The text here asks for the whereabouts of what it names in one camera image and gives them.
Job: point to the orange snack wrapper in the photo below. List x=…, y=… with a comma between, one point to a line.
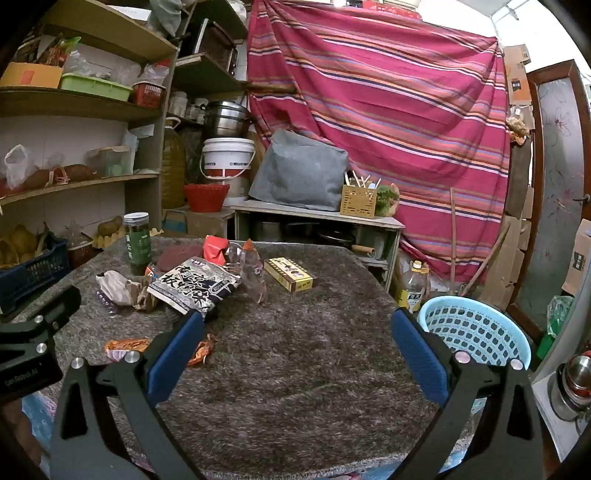
x=124, y=345

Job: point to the clear plastic container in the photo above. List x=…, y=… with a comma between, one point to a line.
x=111, y=161

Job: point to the red plastic basket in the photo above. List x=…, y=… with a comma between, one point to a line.
x=205, y=198

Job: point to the white plastic bag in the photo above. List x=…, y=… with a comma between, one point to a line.
x=18, y=164

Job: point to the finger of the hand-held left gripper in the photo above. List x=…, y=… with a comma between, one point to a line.
x=64, y=302

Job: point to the leafy greens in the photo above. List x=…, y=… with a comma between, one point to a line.
x=387, y=201

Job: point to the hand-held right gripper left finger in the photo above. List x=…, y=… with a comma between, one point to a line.
x=175, y=350

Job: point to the green plastic tray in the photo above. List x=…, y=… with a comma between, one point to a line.
x=92, y=87

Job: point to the dark blue crate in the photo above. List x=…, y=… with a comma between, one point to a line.
x=32, y=277

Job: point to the yellow cardboard box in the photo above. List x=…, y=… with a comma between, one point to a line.
x=291, y=274

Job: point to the dried brown bundle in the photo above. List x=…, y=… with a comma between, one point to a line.
x=517, y=127

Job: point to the toaster oven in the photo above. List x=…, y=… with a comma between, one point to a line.
x=217, y=46

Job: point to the flattened cardboard box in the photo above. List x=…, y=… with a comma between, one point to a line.
x=517, y=78

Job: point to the wooden framed door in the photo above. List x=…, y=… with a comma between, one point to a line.
x=558, y=184

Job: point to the green plastic bag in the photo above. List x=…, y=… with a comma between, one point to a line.
x=558, y=318

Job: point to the light blue plastic basket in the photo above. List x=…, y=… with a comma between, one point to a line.
x=475, y=323

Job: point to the brown paper bag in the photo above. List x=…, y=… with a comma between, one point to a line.
x=115, y=286

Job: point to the maroon pouch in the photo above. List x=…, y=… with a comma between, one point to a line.
x=178, y=256

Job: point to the large yellow oil jug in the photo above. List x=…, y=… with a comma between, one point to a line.
x=173, y=166

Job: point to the oil bottle with yellow label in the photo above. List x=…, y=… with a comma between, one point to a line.
x=411, y=295

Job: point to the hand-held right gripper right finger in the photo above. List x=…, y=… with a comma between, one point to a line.
x=418, y=350

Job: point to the red striped cloth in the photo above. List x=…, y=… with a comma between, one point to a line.
x=392, y=92

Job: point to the red packet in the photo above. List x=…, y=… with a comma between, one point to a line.
x=213, y=249

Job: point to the grey cushion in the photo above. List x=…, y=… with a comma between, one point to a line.
x=295, y=170

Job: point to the wooden stick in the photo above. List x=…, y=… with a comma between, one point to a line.
x=453, y=230

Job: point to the steel kettle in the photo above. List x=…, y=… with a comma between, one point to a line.
x=577, y=374

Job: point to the cardboard box with blue print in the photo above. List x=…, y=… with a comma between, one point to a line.
x=203, y=224

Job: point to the yellow storage box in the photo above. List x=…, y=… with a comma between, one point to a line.
x=32, y=76

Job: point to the black and white snack bag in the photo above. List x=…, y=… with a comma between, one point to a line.
x=194, y=286

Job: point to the yellow egg carton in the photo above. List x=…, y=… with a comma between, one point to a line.
x=104, y=241

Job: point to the dark green jar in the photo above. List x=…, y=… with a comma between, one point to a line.
x=137, y=244

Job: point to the steel pot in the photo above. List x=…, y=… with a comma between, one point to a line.
x=226, y=120

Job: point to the bamboo utensil holder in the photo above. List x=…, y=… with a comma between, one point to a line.
x=358, y=201

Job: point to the brown cardboard box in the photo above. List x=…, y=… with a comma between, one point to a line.
x=579, y=263

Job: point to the purple pill blister pack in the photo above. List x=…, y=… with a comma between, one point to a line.
x=107, y=304

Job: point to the clear plastic bottle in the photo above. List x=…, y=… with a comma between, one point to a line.
x=251, y=272

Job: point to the small red basket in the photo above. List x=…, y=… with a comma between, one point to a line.
x=147, y=94

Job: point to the stack of flattened cardboard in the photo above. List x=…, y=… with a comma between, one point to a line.
x=503, y=272

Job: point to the grey low cabinet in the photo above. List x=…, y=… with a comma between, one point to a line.
x=300, y=212

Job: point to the wooden shelf unit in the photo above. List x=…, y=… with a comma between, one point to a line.
x=83, y=104

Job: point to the white plastic bucket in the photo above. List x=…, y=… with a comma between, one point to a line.
x=226, y=159

